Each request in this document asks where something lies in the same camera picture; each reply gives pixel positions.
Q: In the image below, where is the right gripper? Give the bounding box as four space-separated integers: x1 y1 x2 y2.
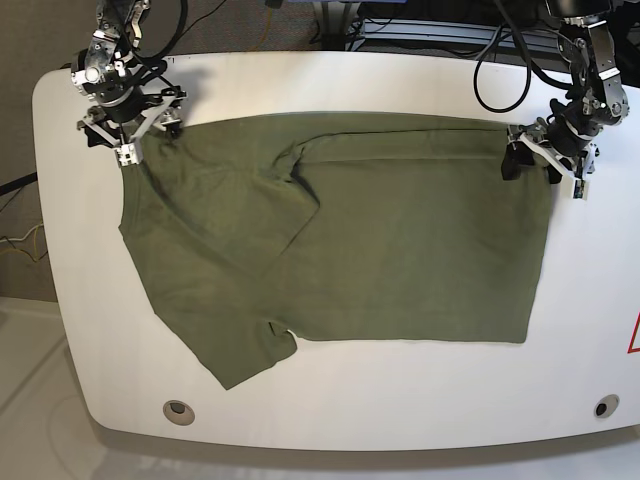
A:
77 86 188 149

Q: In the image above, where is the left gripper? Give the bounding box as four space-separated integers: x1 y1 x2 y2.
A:
501 118 596 185

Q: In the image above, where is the olive green T-shirt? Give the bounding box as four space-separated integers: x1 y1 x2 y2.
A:
119 113 552 389

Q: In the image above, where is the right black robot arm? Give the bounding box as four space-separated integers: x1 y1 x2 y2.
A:
70 1 188 166

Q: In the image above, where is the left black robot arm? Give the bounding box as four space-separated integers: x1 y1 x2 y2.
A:
473 1 629 191

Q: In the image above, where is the red triangle warning sticker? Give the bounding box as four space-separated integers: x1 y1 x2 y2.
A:
627 315 640 354

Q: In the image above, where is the right table grommet hole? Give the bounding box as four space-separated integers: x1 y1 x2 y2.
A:
594 394 620 419

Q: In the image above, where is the table grommet hole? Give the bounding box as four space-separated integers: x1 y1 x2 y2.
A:
594 394 620 419
163 400 195 426

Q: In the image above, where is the left table grommet hole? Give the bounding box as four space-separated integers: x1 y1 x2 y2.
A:
163 400 195 426

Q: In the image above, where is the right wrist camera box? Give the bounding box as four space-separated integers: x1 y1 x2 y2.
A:
114 141 144 167

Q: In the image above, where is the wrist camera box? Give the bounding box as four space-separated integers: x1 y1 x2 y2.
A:
114 141 144 167
570 178 589 200

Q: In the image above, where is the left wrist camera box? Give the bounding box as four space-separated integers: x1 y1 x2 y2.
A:
570 178 589 200

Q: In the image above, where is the yellow floor cable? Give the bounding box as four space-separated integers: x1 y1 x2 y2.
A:
0 224 46 264

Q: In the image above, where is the aluminium frame rack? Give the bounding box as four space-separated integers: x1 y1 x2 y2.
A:
312 0 566 56

